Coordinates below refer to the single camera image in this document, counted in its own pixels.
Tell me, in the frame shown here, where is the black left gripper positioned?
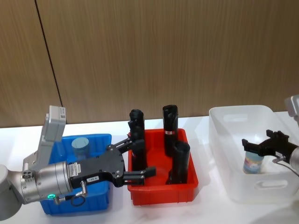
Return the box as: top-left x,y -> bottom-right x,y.
67,137 -> 157,189

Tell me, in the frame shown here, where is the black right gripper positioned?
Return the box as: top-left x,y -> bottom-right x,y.
242,129 -> 299,162

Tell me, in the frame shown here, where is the pale blue printed bottle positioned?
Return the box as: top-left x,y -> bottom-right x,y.
242,150 -> 265,175

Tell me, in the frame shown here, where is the black cylinder with rounded cap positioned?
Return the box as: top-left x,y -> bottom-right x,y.
128,109 -> 148,173

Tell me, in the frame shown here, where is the red plastic bin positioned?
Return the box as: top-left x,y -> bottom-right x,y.
127,127 -> 199,206

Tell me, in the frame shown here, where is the short black open-topped cylinder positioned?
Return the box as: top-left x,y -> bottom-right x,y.
165,140 -> 191,185

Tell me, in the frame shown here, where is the translucent white plastic bin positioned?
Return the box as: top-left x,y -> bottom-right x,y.
208,105 -> 299,203

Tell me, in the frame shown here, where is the black cylinder with red-white label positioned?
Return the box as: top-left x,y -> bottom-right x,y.
162,105 -> 179,157

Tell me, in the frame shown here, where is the blue plastic bin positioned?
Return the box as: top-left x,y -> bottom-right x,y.
39,133 -> 113,217

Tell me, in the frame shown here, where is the grey-blue cylinder bottle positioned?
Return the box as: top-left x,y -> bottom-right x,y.
71,137 -> 90,161

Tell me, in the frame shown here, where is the thin dark right gripper cable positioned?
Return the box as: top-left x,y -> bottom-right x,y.
272,156 -> 299,176

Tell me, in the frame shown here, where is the thin dark gripper cable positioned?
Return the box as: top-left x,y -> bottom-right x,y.
55,181 -> 88,207
272,156 -> 299,176

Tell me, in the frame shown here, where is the thin dark left gripper cable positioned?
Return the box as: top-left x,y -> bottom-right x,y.
55,181 -> 88,207

